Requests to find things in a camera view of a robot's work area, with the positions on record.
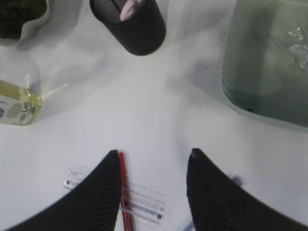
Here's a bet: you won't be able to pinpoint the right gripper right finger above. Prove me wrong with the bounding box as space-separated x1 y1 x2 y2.
186 148 308 231

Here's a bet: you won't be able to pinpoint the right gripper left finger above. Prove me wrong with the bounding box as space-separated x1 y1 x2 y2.
10 150 120 231

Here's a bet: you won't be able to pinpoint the silver glitter pen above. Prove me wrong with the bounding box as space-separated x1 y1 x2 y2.
183 174 243 231

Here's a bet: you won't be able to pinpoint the clear plastic ruler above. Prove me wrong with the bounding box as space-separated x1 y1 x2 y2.
64 165 169 225

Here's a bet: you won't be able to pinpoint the yellow tea plastic bottle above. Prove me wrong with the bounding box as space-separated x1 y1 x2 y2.
0 80 42 126

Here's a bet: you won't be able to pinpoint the clear plastic sheet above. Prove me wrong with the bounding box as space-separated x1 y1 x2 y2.
285 25 308 74

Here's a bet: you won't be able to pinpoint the pink safety scissors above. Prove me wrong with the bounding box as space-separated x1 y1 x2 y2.
120 0 144 22

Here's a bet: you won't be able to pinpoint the purple artificial grape bunch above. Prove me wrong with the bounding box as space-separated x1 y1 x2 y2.
0 0 47 39

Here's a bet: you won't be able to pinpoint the red glitter pen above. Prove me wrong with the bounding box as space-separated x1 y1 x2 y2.
118 151 135 231

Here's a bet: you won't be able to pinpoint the green plastic woven basket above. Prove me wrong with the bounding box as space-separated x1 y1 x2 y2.
221 0 308 130

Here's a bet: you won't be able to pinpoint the black mesh pen holder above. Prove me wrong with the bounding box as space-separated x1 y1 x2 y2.
89 0 167 56

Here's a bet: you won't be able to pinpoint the green wavy glass bowl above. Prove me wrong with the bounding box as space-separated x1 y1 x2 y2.
0 0 53 47

